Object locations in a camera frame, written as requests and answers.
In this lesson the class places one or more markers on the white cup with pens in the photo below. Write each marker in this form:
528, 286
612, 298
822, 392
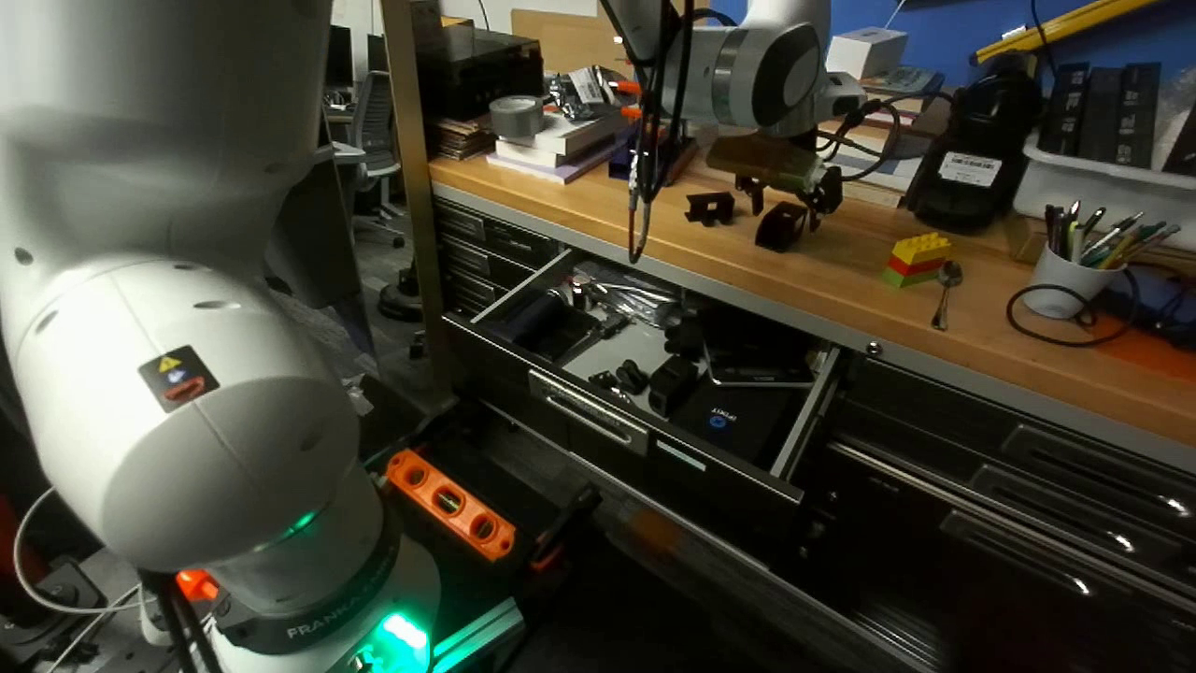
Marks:
1080, 256

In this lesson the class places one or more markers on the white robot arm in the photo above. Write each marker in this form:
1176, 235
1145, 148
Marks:
173, 400

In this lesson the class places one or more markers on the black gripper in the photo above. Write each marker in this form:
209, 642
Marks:
809, 182

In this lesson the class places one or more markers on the grey duct tape roll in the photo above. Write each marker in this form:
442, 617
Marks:
518, 116

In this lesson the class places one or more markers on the open grey metal drawer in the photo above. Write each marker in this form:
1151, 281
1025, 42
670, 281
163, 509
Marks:
652, 384

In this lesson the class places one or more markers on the white bin with black items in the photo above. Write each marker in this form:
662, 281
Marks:
1098, 148

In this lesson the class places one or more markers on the black label printer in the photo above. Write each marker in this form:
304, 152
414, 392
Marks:
973, 169

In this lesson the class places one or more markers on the colourful toy block stack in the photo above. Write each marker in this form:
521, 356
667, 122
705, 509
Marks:
916, 259

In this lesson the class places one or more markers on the black printer box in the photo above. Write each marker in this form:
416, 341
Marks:
467, 70

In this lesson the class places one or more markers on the metal spoon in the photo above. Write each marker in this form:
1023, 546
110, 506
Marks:
947, 281

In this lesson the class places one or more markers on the yellow level tool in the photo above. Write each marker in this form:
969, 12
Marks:
1070, 23

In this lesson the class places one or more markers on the black plastic part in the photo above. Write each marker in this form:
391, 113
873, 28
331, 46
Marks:
713, 207
782, 224

